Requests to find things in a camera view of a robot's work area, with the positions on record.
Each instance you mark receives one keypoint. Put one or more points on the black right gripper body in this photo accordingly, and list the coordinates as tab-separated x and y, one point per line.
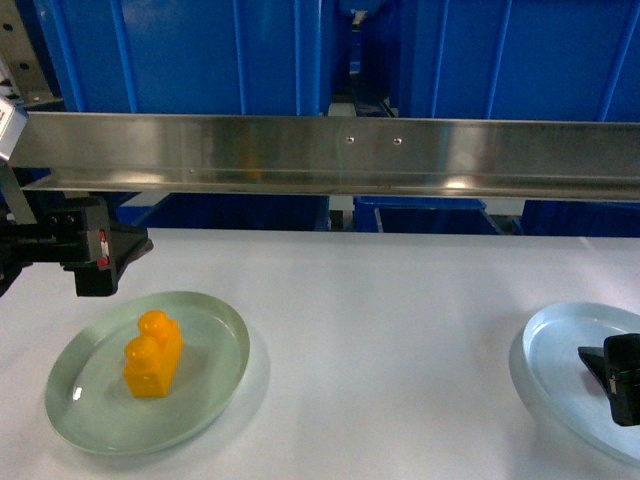
621	355

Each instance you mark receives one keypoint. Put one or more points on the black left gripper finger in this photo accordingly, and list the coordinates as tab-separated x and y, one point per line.
128	243

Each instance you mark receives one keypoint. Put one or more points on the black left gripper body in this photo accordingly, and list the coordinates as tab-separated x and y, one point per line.
77	236

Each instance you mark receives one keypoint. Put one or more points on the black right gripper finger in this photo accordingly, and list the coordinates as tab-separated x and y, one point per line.
593	359

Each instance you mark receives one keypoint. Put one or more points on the yellow two-stud toy block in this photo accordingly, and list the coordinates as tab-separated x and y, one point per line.
153	356

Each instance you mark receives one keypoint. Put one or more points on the light blue plate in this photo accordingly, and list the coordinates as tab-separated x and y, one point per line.
550	343

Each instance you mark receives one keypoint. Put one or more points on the green glass plate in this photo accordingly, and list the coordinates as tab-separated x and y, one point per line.
88	402

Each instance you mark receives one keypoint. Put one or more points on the large blue bin upper left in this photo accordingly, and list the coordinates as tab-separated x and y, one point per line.
194	57

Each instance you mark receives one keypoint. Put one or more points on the large blue bin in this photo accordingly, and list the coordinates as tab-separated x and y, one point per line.
194	57
519	60

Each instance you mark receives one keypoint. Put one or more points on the large blue bin upper right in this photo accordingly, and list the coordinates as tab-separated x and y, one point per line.
519	60

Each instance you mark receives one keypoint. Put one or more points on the stainless steel shelf rail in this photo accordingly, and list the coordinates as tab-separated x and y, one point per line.
333	156

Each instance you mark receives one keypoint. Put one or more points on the metal rack upright post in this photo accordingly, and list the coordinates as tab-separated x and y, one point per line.
23	84

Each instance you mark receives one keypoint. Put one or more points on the blue bin below rail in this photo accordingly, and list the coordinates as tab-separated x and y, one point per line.
422	215

